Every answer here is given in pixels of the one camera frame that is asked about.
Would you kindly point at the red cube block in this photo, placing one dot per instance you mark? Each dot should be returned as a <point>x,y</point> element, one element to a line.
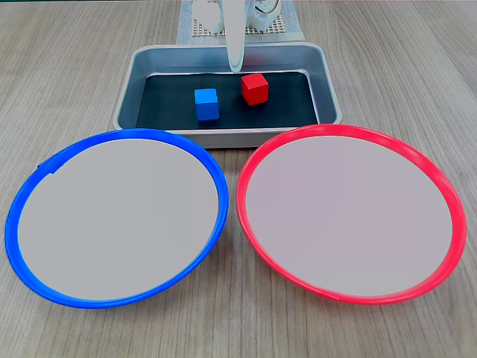
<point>255,89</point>

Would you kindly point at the black tray liner mat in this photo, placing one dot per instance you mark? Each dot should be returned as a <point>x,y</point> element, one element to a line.
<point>167,100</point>

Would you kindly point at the red-rimmed white dish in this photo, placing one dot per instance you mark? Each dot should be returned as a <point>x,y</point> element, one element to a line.
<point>350,216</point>

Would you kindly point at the blue-rimmed white dish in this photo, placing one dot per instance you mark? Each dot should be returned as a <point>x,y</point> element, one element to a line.
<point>119,220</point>

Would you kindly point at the white mesh anti-slip mat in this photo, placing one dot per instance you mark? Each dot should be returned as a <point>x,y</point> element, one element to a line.
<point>277,28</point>

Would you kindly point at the translucent tape sheet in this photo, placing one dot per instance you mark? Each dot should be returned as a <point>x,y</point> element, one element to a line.
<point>184,22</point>

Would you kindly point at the blue cube block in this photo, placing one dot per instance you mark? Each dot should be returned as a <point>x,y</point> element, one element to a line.
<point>206,106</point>

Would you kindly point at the silver metal tray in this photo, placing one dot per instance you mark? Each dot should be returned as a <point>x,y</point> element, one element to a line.
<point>328,93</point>

